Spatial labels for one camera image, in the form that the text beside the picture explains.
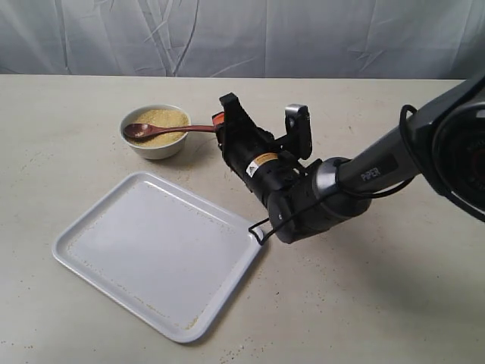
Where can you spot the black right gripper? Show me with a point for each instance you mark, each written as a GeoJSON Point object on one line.
{"type": "Point", "coordinates": [256, 156]}

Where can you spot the dark red wooden spoon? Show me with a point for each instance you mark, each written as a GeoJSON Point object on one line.
{"type": "Point", "coordinates": [142, 131]}

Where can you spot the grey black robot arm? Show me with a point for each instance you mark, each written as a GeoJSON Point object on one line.
{"type": "Point", "coordinates": [443, 141]}

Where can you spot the yellowish-brown powder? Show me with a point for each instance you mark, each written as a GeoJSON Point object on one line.
{"type": "Point", "coordinates": [160, 118]}

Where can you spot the white ceramic bowl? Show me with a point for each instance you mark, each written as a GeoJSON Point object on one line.
{"type": "Point", "coordinates": [153, 153]}

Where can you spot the white rectangular plastic tray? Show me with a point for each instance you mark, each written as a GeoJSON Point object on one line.
{"type": "Point", "coordinates": [168, 256]}

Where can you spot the white wrinkled backdrop curtain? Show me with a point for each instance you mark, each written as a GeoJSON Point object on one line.
{"type": "Point", "coordinates": [307, 39]}

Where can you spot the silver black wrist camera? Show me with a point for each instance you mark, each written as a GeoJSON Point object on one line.
{"type": "Point", "coordinates": [298, 131]}

